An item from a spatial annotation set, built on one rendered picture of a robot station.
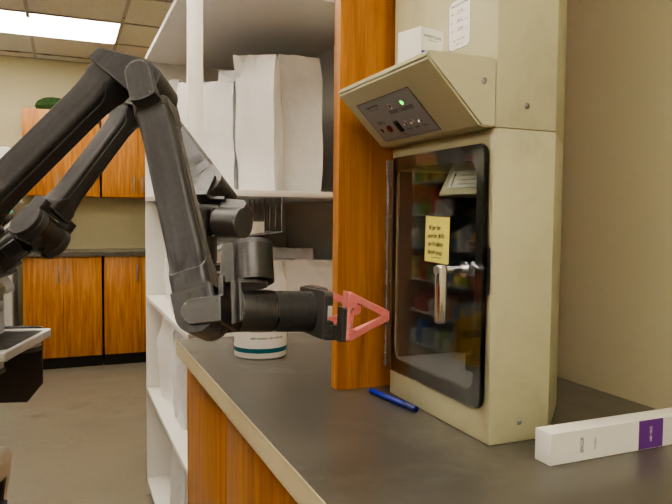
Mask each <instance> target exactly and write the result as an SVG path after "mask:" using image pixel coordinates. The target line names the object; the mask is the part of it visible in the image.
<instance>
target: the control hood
mask: <svg viewBox="0 0 672 504"><path fill-rule="evenodd" d="M495 81H496V59H494V58H492V57H484V56H476V55H468V54H460V53H452V52H444V51H436V50H427V51H425V52H423V53H420V54H418V55H416V56H414V57H412V58H409V59H407V60H405V61H403V62H400V63H398V64H396V65H394V66H392V67H389V68H387V69H385V70H383V71H381V72H378V73H376V74H374V75H372V76H370V77H367V78H365V79H363V80H361V81H359V82H356V83H354V84H352V85H350V86H348V87H345V88H343V89H341V90H340V91H338V94H339V97H340V98H341V99H342V100H343V101H344V103H345V104H346V105H347V106H348V107H349V109H350V110H351V111H352V112H353V113H354V115H355V116H356V117H357V118H358V119H359V121H360V122H361V123H362V124H363V125H364V127H365V128H366V129H367V130H368V131H369V133H370V134H371V135H372V136H373V137H374V139H375V140H376V141H377V142H378V143H379V145H380V146H382V147H383V148H395V147H400V146H405V145H410V144H415V143H420V142H425V141H430V140H435V139H439V138H444V137H449V136H454V135H459V134H464V133H469V132H474V131H479V130H484V129H488V128H493V126H495ZM405 87H408V88H409V89H410V90H411V92H412V93H413V94H414V96H415V97H416V98H417V99H418V101H419V102H420V103H421V104H422V106H423V107H424V108H425V110H426V111H427V112H428V113H429V115H430V116H431V117H432V118H433V120H434V121H435V122H436V123H437V125H438V126H439V127H440V129H441V130H437V131H433V132H429V133H424V134H420V135H415V136H411V137H407V138H402V139H398V140H393V141H389V142H385V141H384V140H383V139H382V137H381V136H380V135H379V134H378V133H377V131H376V130H375V129H374V128H373V127H372V125H371V124H370V123H369V122H368V121H367V119H366V118H365V117H364V116H363V114H362V113H361V112H360V111H359V110H358V108H357V107H356V106H357V105H360V104H363V103H365V102H368V101H371V100H373V99H376V98H379V97H381V96H384V95H387V94H389V93H392V92H395V91H397V90H400V89H403V88H405Z"/></svg>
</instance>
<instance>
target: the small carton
mask: <svg viewBox="0 0 672 504"><path fill-rule="evenodd" d="M427 50H436V51H443V32H441V31H437V30H434V29H430V28H427V27H423V26H420V27H416V28H413V29H410V30H406V31H403V32H400V33H398V63H400V62H403V61H405V60H407V59H409V58H412V57H414V56H416V55H418V54H420V53H423V52H425V51H427Z"/></svg>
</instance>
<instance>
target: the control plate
mask: <svg viewBox="0 0 672 504"><path fill-rule="evenodd" d="M399 100H402V101H403V102H404V105H402V104H400V102H399ZM387 104H390V105H391V106H392V109H390V108H388V106H387ZM356 107H357V108H358V110H359V111H360V112H361V113H362V114H363V116H364V117H365V118H366V119H367V121H368V122H369V123H370V124H371V125H372V127H373V128H374V129H375V130H376V131H377V133H378V134H379V135H380V136H381V137H382V139H383V140H384V141H385V142H389V141H393V140H398V139H402V138H407V137H411V136H415V135H420V134H424V133H429V132H433V131H437V130H441V129H440V127H439V126H438V125H437V123H436V122H435V121H434V120H433V118H432V117H431V116H430V115H429V113H428V112H427V111H426V110H425V108H424V107H423V106H422V104H421V103H420V102H419V101H418V99H417V98H416V97H415V96H414V94H413V93H412V92H411V90H410V89H409V88H408V87H405V88H403V89H400V90H397V91H395V92H392V93H389V94H387V95H384V96H381V97H379V98H376V99H373V100H371V101H368V102H365V103H363V104H360V105H357V106H356ZM418 117H420V118H422V120H423V121H422V122H421V121H420V122H418V120H419V119H418ZM411 119H413V120H414V121H415V124H414V123H413V124H411V123H410V122H411ZM396 120H397V121H398V122H399V124H400V125H401V126H402V127H403V129H404V130H405V131H404V132H400V131H399V130H398V128H397V127H396V126H395V125H394V124H393V122H392V121H396ZM404 121H406V122H407V123H408V126H407V125H406V126H404V125H403V124H404ZM388 125H389V126H390V127H392V129H393V132H389V131H388V130H387V128H386V127H387V126H388ZM380 128H382V129H383V130H384V131H385V133H383V132H381V130H380Z"/></svg>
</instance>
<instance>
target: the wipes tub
mask: <svg viewBox="0 0 672 504"><path fill-rule="evenodd" d="M286 349H287V332H275V330H274V331H273V332H234V355H235V356H237V357H239V358H244V359H254V360H263V359H274V358H279V357H282V356H284V355H285V354H286Z"/></svg>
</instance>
